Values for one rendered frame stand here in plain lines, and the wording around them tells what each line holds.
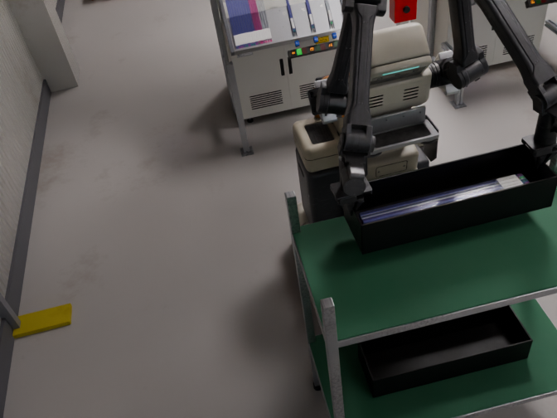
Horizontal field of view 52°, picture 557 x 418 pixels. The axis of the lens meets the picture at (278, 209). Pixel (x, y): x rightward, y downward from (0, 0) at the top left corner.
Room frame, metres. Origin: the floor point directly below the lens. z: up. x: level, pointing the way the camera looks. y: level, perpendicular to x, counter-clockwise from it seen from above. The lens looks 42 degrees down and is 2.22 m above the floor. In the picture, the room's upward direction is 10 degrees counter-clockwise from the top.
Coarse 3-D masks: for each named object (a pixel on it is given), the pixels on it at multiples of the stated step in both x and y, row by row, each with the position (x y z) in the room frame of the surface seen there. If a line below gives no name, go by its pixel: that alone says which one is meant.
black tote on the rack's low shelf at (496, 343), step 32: (448, 320) 1.20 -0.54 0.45; (480, 320) 1.21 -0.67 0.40; (512, 320) 1.17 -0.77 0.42; (384, 352) 1.16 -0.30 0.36; (416, 352) 1.14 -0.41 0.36; (448, 352) 1.12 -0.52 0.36; (480, 352) 1.04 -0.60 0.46; (512, 352) 1.04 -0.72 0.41; (384, 384) 1.00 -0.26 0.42; (416, 384) 1.01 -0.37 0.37
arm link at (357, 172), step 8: (344, 136) 1.16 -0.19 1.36; (344, 152) 1.16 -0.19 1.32; (352, 152) 1.16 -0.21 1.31; (352, 160) 1.12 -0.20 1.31; (360, 160) 1.12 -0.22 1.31; (344, 168) 1.12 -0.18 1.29; (352, 168) 1.09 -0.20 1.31; (360, 168) 1.09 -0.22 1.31; (344, 176) 1.10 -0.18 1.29; (352, 176) 1.07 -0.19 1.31; (360, 176) 1.07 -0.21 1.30; (344, 184) 1.07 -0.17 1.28; (352, 184) 1.07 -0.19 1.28; (360, 184) 1.07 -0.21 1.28; (352, 192) 1.07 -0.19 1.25; (360, 192) 1.07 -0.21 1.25
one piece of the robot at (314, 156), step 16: (304, 128) 2.02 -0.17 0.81; (320, 128) 2.00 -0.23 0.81; (304, 144) 1.91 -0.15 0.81; (320, 144) 1.88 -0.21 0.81; (336, 144) 1.87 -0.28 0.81; (304, 160) 1.88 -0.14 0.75; (320, 160) 1.85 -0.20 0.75; (336, 160) 1.86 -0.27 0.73; (304, 176) 1.92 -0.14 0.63; (320, 176) 1.85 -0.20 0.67; (336, 176) 1.86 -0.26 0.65; (304, 192) 1.97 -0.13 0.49; (320, 192) 1.85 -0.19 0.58; (304, 208) 2.02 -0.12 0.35; (320, 208) 1.85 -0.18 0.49; (336, 208) 1.86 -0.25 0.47
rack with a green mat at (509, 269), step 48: (288, 192) 1.29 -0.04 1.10; (336, 240) 1.21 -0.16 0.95; (432, 240) 1.14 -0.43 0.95; (480, 240) 1.11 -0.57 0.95; (528, 240) 1.08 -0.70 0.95; (336, 288) 1.02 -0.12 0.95; (384, 288) 0.99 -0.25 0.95; (432, 288) 0.97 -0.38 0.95; (480, 288) 0.94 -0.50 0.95; (528, 288) 0.91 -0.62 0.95; (336, 336) 0.85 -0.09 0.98; (384, 336) 0.86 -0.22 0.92; (336, 384) 0.85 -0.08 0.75; (432, 384) 1.01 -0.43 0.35; (480, 384) 0.98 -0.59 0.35; (528, 384) 0.95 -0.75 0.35
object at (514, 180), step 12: (492, 180) 1.24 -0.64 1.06; (504, 180) 1.23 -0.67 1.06; (516, 180) 1.22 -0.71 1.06; (444, 192) 1.22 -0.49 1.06; (456, 192) 1.21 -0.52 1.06; (468, 192) 1.20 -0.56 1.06; (480, 192) 1.20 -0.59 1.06; (396, 204) 1.21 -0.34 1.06; (408, 204) 1.20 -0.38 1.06; (420, 204) 1.19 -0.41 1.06; (432, 204) 1.18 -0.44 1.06; (360, 216) 1.19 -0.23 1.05; (372, 216) 1.17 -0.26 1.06; (384, 216) 1.16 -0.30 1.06
